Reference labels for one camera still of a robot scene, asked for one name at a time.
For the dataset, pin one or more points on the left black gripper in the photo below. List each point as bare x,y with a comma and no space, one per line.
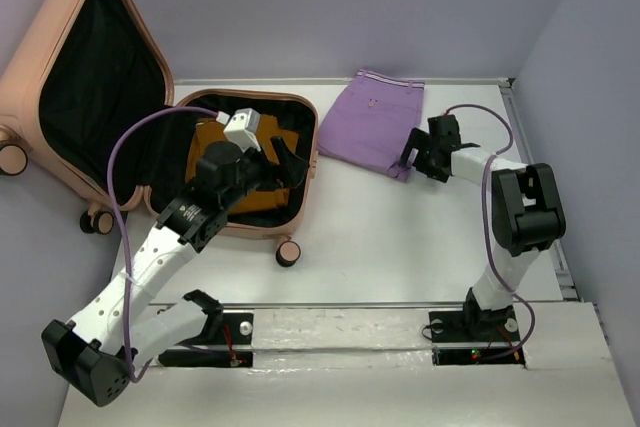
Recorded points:
290,168

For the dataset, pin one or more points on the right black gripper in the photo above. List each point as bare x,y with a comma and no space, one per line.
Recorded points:
418,138

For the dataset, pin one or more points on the purple shorts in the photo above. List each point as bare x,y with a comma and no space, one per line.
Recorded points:
369,123

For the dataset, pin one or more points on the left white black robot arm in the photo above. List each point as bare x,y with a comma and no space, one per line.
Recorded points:
99,349

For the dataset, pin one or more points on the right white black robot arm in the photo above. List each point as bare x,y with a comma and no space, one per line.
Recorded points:
522,217

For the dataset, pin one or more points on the pink hard-shell suitcase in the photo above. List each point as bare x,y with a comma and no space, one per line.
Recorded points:
89,96

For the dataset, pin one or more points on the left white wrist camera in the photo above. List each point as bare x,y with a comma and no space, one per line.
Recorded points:
241,129

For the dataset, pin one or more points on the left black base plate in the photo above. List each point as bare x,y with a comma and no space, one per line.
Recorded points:
228,345

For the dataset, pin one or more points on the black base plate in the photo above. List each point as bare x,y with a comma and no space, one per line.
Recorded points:
460,343
228,345

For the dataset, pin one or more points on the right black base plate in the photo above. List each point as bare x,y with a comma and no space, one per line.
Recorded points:
460,343

